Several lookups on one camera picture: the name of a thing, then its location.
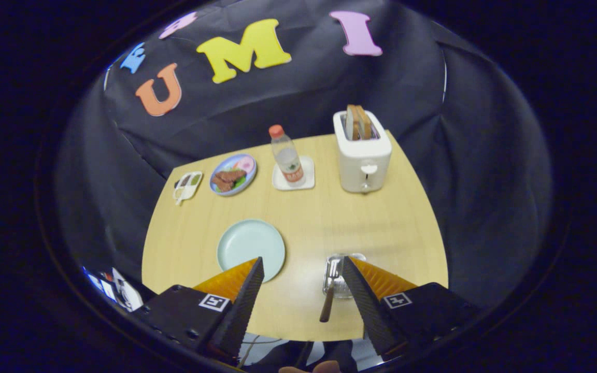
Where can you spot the blue plate with food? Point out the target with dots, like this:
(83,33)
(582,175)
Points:
(232,176)

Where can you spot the blue lit screen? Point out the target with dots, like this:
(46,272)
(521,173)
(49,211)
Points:
(99,285)

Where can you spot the white flat device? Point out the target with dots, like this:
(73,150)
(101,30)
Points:
(127,292)

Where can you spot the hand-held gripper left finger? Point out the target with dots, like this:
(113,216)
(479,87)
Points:
(239,311)

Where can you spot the white square coaster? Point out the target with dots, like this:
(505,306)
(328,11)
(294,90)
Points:
(280,185)

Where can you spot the light green plate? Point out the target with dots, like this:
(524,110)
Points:
(249,243)

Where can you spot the white toaster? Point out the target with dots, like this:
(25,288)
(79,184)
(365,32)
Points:
(363,160)

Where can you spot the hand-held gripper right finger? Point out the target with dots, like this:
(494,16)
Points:
(368,305)

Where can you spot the brown bread slice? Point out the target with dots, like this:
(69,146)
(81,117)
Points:
(365,122)
(352,122)

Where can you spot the black backdrop cloth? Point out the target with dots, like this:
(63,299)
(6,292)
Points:
(303,93)

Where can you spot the white divided sauce dish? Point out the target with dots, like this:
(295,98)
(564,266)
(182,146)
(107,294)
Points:
(188,186)

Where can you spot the clear water bottle red cap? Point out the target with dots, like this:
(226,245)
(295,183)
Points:
(287,155)

